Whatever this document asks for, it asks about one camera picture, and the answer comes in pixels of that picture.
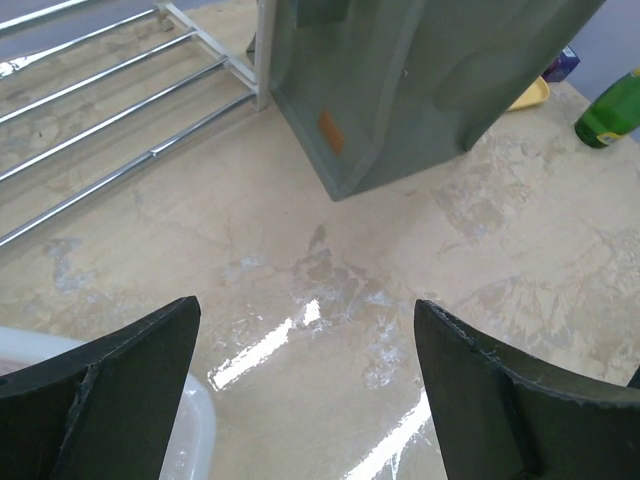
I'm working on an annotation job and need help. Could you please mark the purple box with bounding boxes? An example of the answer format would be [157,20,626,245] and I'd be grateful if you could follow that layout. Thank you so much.
[542,45,580,83]

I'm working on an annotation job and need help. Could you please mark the yellow food tray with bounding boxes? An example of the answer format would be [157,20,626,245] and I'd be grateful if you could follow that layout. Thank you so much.
[507,76,551,112]

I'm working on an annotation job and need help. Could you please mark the white plastic basket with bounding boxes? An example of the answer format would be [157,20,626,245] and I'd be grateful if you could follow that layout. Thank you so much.
[1,327,216,480]

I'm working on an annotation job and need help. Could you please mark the white metal shelf rack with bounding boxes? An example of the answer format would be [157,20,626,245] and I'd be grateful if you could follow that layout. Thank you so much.
[1,1,276,246]

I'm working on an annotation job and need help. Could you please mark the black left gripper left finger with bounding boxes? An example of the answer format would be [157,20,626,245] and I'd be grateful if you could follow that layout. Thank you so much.
[1,296,200,479]

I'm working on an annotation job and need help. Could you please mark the green glass bottle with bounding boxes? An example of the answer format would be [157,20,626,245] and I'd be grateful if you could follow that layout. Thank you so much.
[574,68,639,149]

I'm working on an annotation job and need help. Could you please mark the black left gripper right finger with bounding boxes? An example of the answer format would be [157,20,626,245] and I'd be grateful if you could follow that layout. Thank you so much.
[414,300,639,479]

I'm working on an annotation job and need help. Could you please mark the green fabric grocery bag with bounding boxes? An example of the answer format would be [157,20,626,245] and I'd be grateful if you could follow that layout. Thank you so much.
[269,0,599,201]

